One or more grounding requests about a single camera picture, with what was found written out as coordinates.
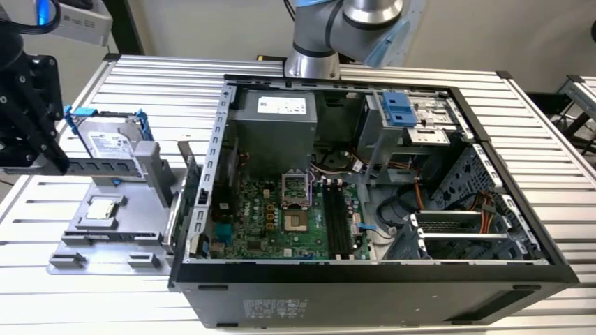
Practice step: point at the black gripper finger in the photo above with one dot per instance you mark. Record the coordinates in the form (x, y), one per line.
(17, 151)
(33, 90)

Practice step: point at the RAM stick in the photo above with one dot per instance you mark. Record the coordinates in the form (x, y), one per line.
(105, 167)

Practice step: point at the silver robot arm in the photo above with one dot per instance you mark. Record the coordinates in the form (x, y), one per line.
(317, 35)

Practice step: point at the black RAM slot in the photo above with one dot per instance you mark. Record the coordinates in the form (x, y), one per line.
(335, 220)
(330, 220)
(341, 220)

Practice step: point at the hard disk in blue carrier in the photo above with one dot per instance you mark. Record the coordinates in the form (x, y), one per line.
(107, 139)

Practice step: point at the silver CPU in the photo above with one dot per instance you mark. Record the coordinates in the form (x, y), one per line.
(99, 210)

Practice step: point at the grey parts rack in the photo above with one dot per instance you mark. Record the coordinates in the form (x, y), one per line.
(130, 195)

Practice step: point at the blue-grey chipset heatsink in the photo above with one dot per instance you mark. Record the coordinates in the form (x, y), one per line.
(223, 234)

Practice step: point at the grey power supply unit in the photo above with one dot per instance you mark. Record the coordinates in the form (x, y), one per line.
(275, 139)

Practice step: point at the green motherboard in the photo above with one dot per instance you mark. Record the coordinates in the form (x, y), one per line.
(261, 223)

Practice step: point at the CPU socket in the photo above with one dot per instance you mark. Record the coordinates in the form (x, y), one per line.
(297, 221)

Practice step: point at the blue drive latch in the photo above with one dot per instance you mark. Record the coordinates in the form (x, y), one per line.
(397, 108)

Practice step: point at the black open PC case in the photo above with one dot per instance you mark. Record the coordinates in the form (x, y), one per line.
(326, 300)

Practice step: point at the grey metal drive cage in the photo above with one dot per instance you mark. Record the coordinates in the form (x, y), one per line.
(426, 137)

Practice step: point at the silver disk bay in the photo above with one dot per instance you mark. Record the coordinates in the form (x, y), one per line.
(466, 236)

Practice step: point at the neighbouring metal slat table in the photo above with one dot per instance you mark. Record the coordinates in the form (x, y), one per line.
(579, 85)

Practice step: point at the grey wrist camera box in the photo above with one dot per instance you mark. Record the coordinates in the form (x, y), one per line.
(85, 22)

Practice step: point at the black vertical post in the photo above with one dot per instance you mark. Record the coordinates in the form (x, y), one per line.
(126, 28)

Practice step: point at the graphics card with silver bracket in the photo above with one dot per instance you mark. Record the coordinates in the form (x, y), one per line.
(193, 174)

